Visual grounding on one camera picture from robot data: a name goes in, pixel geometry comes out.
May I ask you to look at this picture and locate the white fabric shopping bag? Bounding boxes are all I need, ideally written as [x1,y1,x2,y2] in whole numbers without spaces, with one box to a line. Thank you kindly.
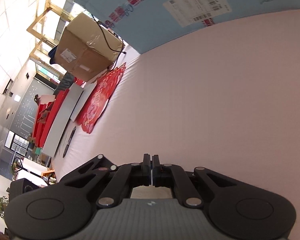
[130,185,173,199]

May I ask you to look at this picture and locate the black marker pen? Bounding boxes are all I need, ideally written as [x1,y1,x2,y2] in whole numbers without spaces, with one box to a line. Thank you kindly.
[62,126,76,158]

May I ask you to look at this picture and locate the white flat box lid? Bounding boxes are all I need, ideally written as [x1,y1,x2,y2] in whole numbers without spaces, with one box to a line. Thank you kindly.
[42,83,83,158]

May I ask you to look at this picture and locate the red gift boxes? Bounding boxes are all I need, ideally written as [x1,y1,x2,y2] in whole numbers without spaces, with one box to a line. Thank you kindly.
[32,89,69,148]

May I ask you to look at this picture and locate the red paper-cut decoration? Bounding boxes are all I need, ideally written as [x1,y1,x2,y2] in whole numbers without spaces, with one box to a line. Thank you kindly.
[76,63,126,134]

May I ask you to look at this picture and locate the taped brown cardboard box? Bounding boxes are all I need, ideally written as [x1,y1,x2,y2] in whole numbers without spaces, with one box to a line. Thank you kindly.
[53,13,125,81]

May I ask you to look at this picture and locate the large light blue carton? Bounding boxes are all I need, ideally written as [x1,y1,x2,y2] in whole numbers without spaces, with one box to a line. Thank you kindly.
[75,0,300,54]

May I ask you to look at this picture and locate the black power cable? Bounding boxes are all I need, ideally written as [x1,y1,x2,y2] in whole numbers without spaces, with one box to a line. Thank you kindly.
[90,13,128,55]

